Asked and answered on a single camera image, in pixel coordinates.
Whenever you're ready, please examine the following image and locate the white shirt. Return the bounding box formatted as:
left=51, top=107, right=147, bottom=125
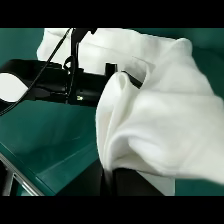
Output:
left=36, top=27, right=224, bottom=197

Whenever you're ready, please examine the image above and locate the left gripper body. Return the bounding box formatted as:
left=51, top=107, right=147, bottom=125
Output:
left=65, top=61, right=120, bottom=108

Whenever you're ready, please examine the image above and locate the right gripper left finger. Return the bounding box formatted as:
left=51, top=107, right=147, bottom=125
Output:
left=98, top=159, right=116, bottom=197

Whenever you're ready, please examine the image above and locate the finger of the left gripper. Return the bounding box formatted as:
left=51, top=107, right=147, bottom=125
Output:
left=121, top=70, right=143, bottom=90

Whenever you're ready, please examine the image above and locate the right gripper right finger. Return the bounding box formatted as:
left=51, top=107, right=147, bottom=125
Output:
left=114, top=167, right=165, bottom=197

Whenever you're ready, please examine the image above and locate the silver frame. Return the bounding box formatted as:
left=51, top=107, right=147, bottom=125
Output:
left=0, top=152, right=38, bottom=197

